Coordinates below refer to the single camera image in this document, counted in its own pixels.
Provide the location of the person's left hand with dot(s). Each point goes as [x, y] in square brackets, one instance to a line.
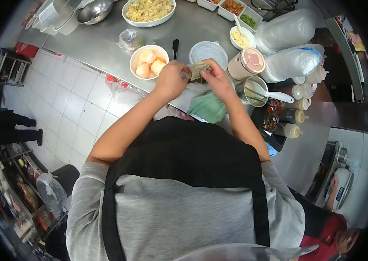
[169, 80]

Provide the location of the person's right hand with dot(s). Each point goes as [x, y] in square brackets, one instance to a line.
[218, 80]

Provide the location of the person's left fingers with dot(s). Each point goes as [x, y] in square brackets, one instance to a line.
[184, 69]

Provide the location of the person's right fingers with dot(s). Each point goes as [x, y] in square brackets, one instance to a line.
[208, 72]

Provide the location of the green leaf wrapper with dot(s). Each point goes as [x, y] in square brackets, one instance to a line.
[198, 69]

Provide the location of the clear lidded plastic container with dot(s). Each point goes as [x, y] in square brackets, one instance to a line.
[208, 52]

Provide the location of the black marker pen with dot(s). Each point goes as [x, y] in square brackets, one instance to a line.
[175, 49]

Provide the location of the green cloth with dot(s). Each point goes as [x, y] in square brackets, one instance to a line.
[208, 106]

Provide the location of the white bowl of pale dumplings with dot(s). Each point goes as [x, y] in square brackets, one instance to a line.
[148, 62]

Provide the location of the pink lidded tub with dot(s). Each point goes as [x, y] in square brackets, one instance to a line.
[247, 63]

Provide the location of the small white bowl yellow filling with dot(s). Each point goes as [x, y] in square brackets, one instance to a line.
[243, 39]

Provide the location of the steel utensil cup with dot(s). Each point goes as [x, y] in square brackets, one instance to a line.
[252, 96]

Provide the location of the white plastic spoon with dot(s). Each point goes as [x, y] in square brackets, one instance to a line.
[238, 24]

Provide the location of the small clear plastic bag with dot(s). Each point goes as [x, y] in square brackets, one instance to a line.
[130, 39]

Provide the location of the red printed plastic bags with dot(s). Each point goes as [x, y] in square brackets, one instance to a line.
[122, 85]

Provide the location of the white square dish green onion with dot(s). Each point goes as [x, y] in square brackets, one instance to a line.
[249, 20]

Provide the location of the large white bowl of rice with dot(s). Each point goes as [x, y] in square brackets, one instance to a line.
[148, 11]

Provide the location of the white square dish brown topping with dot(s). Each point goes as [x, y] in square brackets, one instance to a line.
[232, 8]

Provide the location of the white ceramic soup spoon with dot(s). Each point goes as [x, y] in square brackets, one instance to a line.
[280, 96]

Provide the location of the bagged stack of plastic lids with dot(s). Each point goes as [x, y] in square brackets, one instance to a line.
[285, 29]
[291, 63]

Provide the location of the row of squeeze bottles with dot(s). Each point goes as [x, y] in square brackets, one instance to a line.
[293, 115]

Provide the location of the black tray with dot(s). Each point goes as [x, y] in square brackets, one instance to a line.
[277, 142]

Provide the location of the steel mixing bowl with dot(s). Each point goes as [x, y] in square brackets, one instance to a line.
[94, 11]

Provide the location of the person's body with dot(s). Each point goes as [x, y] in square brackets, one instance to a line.
[184, 195]

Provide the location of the red box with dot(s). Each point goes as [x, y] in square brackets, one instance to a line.
[26, 49]

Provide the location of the black stool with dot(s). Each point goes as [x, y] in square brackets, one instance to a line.
[66, 177]

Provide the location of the metal rack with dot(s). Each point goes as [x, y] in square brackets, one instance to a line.
[11, 68]

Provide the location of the white rice cooker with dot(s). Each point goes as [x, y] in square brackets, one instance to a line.
[353, 202]

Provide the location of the full kitchen shelf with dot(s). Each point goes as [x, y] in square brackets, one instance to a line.
[17, 202]

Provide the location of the steel wall shelf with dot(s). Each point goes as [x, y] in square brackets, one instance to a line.
[350, 58]

